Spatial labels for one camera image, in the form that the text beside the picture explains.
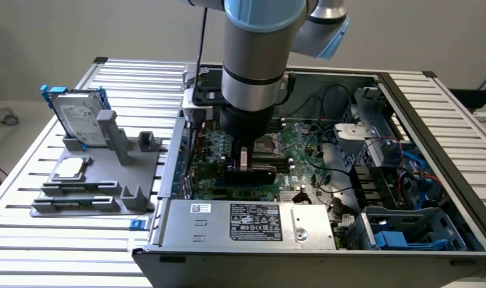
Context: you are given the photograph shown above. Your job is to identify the silver metal drive cage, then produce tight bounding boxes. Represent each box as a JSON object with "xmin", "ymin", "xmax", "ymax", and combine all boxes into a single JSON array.
[{"xmin": 333, "ymin": 86, "xmax": 413, "ymax": 169}]

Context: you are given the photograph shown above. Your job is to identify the short black wire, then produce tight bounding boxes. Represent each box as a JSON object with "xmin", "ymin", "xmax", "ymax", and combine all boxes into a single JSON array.
[{"xmin": 317, "ymin": 167, "xmax": 365, "ymax": 193}]

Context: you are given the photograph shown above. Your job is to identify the grey parts rack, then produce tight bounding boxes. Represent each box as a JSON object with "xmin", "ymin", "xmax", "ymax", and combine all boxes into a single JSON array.
[{"xmin": 30, "ymin": 109, "xmax": 166, "ymax": 218}]

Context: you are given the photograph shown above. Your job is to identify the black power supply label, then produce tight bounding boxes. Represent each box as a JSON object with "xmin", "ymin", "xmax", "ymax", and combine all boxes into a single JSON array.
[{"xmin": 228, "ymin": 202, "xmax": 283, "ymax": 242}]

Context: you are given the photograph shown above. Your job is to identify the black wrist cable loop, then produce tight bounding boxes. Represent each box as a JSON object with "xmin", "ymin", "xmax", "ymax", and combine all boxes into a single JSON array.
[{"xmin": 275, "ymin": 73, "xmax": 299, "ymax": 106}]

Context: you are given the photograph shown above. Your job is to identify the red wire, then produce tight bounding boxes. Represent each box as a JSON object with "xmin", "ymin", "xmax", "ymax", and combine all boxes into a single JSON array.
[{"xmin": 402, "ymin": 166, "xmax": 445, "ymax": 194}]

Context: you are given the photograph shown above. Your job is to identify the blue wire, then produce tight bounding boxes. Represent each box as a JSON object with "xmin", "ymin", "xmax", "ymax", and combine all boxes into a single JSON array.
[{"xmin": 397, "ymin": 149, "xmax": 433, "ymax": 208}]

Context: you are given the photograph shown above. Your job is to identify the blue disk caddy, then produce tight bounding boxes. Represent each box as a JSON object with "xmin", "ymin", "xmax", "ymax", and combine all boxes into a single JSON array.
[{"xmin": 39, "ymin": 85, "xmax": 112, "ymax": 151}]

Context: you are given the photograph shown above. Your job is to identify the thin black camera cable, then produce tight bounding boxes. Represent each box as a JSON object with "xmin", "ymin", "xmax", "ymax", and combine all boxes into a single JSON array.
[{"xmin": 194, "ymin": 6, "xmax": 210, "ymax": 91}]

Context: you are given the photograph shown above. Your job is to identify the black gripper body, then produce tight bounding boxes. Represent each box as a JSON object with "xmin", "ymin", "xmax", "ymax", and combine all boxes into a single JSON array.
[{"xmin": 219, "ymin": 103, "xmax": 277, "ymax": 151}]

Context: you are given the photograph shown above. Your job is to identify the silver chipset heatsink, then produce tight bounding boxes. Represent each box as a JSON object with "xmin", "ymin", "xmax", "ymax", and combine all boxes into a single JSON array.
[{"xmin": 277, "ymin": 191, "xmax": 309, "ymax": 204}]

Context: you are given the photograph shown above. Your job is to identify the black open PC case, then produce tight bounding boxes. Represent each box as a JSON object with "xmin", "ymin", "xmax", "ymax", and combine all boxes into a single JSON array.
[{"xmin": 131, "ymin": 64, "xmax": 486, "ymax": 288}]

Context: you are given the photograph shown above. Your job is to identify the grey caster wheel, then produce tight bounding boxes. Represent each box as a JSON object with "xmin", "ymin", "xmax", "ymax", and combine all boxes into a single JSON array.
[{"xmin": 1, "ymin": 109, "xmax": 20, "ymax": 125}]

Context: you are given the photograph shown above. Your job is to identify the silver hard disk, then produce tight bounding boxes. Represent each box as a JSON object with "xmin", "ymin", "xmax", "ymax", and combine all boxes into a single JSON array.
[{"xmin": 51, "ymin": 92, "xmax": 107, "ymax": 148}]

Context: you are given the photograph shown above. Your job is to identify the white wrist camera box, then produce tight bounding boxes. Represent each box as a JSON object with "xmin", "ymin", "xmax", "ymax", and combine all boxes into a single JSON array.
[{"xmin": 180, "ymin": 64, "xmax": 223, "ymax": 122}]

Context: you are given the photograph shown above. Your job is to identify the CPU socket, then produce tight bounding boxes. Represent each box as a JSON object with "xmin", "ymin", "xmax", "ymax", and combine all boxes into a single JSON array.
[{"xmin": 254, "ymin": 136, "xmax": 287, "ymax": 154}]

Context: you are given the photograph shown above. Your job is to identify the silver power supply unit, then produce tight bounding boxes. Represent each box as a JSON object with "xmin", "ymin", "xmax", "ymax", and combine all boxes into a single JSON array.
[{"xmin": 148, "ymin": 199, "xmax": 338, "ymax": 251}]

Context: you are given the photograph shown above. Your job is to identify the green RAM stick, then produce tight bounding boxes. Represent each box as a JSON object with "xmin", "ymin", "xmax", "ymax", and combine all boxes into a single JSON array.
[
  {"xmin": 46, "ymin": 199, "xmax": 103, "ymax": 209},
  {"xmin": 52, "ymin": 183, "xmax": 107, "ymax": 193}
]

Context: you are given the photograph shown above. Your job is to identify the black bracket on side table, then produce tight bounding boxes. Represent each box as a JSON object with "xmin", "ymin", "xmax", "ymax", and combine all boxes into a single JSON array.
[{"xmin": 447, "ymin": 87, "xmax": 486, "ymax": 113}]

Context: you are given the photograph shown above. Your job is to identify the blue disk bay latch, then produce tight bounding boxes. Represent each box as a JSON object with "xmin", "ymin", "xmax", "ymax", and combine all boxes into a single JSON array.
[{"xmin": 371, "ymin": 230, "xmax": 409, "ymax": 250}]

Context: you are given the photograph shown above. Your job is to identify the blue expansion slot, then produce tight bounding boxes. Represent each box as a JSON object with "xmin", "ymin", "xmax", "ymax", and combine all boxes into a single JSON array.
[{"xmin": 214, "ymin": 180, "xmax": 269, "ymax": 190}]

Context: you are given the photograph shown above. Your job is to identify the black RAM slot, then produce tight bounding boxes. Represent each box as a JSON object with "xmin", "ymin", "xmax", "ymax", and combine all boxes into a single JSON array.
[{"xmin": 252, "ymin": 157, "xmax": 297, "ymax": 174}]

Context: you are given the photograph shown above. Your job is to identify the green motherboard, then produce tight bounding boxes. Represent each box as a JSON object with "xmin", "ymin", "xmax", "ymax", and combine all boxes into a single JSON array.
[{"xmin": 178, "ymin": 116, "xmax": 350, "ymax": 208}]

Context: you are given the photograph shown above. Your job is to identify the black disk bay frame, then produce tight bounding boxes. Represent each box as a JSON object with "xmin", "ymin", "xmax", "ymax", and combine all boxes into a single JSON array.
[{"xmin": 347, "ymin": 164, "xmax": 413, "ymax": 211}]

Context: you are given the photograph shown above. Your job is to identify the long black looped wire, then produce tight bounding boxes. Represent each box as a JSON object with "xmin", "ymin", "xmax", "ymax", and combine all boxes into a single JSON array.
[{"xmin": 287, "ymin": 85, "xmax": 354, "ymax": 121}]

